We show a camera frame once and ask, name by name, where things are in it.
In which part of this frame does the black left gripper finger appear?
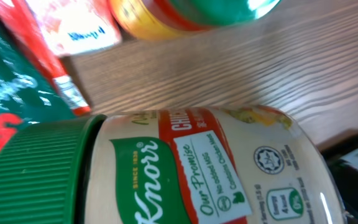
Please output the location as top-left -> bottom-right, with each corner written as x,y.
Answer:
322,133 -> 358,223

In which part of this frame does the green lid white jar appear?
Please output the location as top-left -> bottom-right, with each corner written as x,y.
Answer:
0,105 -> 346,224

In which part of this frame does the red stick packet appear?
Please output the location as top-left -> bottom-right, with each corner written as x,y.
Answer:
0,0 -> 91,116

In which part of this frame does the orange sauce bottle green cap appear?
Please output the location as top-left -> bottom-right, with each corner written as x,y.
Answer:
108,0 -> 280,40

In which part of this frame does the green 3M product pouch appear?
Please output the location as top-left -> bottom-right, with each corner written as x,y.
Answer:
0,22 -> 75,151

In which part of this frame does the small red white packet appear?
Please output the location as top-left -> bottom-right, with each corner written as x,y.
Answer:
26,0 -> 122,57

